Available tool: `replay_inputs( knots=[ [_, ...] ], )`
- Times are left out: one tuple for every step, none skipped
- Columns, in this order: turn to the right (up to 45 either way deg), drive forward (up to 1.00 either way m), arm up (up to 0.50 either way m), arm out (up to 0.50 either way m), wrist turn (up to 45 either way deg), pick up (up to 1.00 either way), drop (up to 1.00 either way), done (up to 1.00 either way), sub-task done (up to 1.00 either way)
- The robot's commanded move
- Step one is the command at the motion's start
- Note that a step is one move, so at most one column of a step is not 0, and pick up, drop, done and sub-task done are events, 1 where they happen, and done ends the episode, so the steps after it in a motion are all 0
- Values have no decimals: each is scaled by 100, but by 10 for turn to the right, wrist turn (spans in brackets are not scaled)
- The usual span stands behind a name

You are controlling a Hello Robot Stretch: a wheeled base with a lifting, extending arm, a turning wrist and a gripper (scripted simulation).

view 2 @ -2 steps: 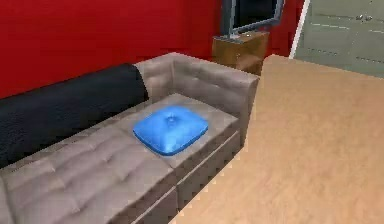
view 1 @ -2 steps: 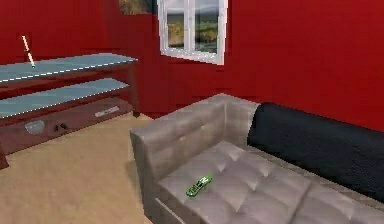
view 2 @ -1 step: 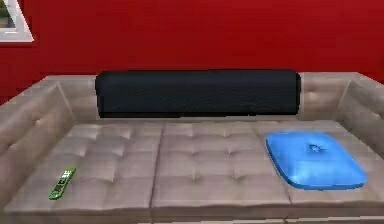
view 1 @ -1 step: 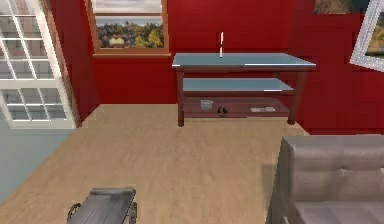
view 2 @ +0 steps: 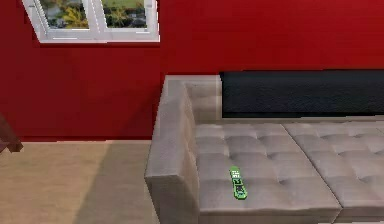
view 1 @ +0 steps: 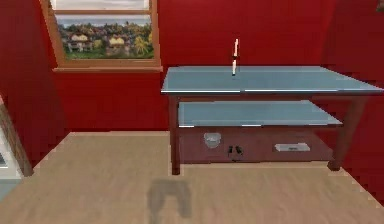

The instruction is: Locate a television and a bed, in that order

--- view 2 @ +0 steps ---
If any grey tufted sofa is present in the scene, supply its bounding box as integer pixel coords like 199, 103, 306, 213
144, 74, 384, 224

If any green remote control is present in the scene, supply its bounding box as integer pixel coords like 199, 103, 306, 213
228, 165, 249, 201

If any black sofa cushion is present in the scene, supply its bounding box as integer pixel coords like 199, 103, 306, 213
219, 69, 384, 118

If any white framed window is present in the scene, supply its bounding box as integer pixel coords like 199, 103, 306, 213
21, 0, 161, 44

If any dark brown wooden furniture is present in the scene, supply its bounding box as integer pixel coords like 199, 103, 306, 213
0, 113, 24, 154

